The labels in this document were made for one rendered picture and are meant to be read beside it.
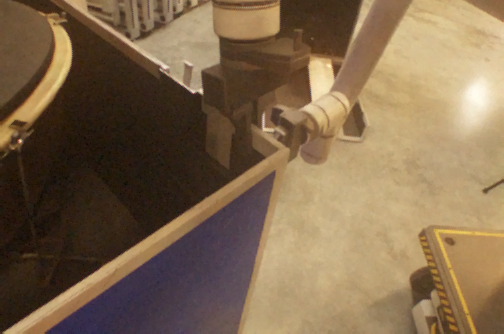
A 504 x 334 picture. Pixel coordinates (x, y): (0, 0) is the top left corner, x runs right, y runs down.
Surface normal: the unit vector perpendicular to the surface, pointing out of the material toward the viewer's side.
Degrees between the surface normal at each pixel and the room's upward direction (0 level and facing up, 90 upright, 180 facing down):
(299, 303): 0
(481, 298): 0
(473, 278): 0
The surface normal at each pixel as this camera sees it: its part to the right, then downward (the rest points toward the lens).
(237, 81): 0.73, 0.38
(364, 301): 0.11, -0.74
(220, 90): -0.69, 0.42
